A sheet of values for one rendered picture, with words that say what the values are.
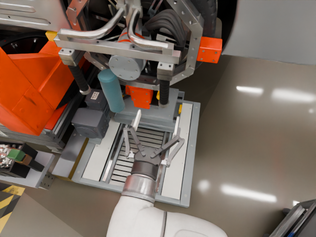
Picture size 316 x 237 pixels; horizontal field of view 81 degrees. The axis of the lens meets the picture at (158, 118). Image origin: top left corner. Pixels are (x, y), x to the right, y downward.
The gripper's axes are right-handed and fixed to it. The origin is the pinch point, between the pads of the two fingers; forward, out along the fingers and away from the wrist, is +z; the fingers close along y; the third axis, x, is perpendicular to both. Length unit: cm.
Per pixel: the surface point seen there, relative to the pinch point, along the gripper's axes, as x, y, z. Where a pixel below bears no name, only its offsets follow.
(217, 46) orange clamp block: 5.8, 16.8, 34.7
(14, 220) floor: -83, -85, -44
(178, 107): -68, 6, 56
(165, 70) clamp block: 11.8, 0.0, 10.7
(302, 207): -68, 88, -1
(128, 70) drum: 1.7, -15.6, 18.2
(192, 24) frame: 14.7, 5.7, 32.4
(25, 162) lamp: -23, -53, -19
